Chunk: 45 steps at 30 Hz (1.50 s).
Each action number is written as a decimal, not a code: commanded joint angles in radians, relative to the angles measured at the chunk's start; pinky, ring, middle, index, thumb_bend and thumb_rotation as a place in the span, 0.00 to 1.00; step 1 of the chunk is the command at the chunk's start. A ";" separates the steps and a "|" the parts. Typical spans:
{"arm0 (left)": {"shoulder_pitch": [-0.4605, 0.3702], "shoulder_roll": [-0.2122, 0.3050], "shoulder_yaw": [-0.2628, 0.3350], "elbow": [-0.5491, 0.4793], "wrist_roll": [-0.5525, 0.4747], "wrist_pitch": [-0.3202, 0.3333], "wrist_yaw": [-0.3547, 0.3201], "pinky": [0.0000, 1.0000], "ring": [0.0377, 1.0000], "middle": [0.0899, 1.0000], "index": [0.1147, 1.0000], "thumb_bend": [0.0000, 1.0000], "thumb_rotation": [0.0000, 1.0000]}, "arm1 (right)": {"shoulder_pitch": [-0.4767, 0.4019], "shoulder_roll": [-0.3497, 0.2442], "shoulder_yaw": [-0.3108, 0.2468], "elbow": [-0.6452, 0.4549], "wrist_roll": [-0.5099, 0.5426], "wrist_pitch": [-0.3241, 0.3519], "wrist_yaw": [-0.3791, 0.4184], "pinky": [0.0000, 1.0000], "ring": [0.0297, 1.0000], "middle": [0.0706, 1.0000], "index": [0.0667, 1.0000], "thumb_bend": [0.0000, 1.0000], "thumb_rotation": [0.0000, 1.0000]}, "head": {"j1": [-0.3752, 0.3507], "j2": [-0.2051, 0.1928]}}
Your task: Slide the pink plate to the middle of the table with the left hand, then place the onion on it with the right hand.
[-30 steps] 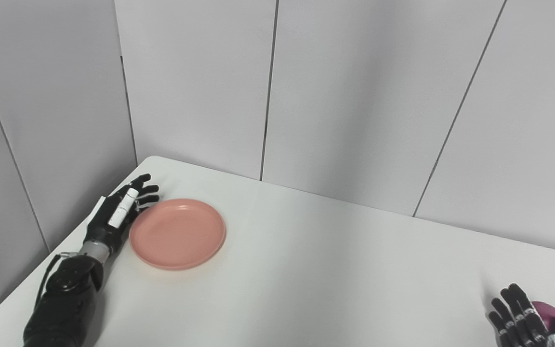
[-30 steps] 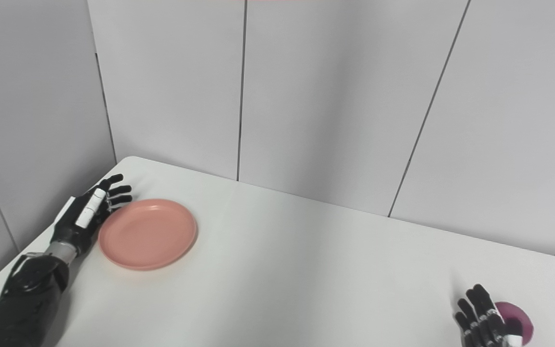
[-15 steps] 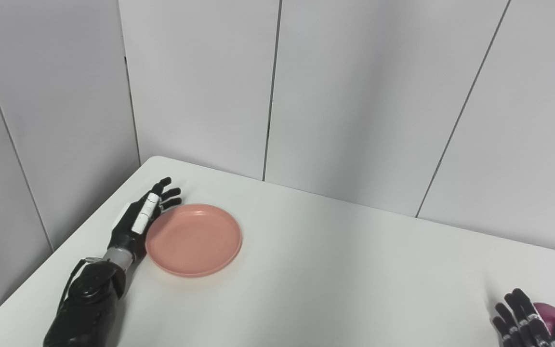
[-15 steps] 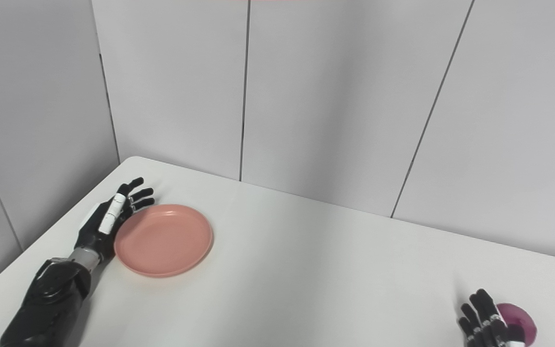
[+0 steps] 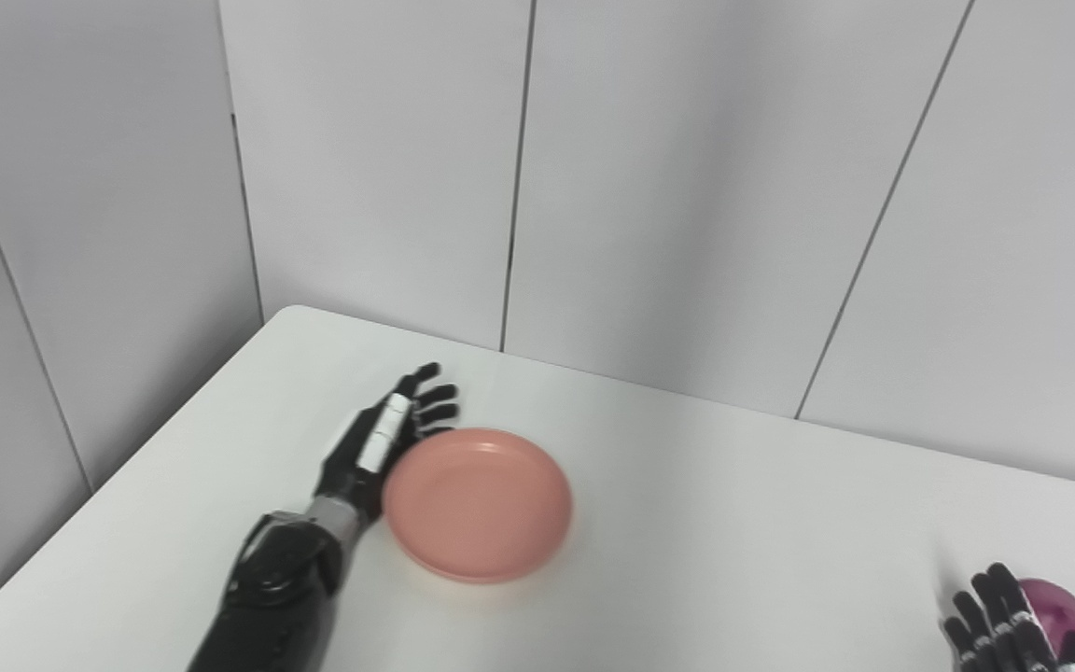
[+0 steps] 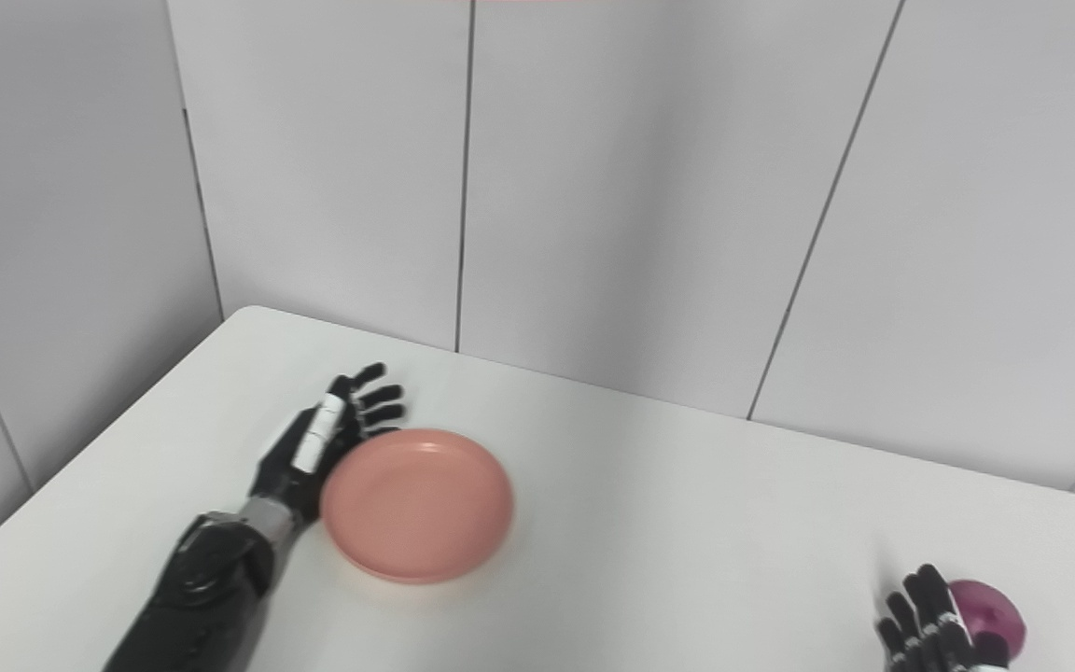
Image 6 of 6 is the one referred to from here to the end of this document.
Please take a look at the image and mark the pink round plate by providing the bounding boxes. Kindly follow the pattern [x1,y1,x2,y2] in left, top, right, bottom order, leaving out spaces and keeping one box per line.
[319,428,516,586]

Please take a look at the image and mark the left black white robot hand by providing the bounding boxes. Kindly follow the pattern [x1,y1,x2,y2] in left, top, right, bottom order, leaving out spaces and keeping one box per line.
[248,362,406,524]

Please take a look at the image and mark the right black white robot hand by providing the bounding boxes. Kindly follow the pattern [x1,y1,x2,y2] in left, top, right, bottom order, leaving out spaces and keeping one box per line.
[876,563,1012,672]

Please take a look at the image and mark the purple red onion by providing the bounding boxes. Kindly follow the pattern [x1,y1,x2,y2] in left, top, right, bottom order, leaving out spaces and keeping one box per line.
[948,579,1027,657]

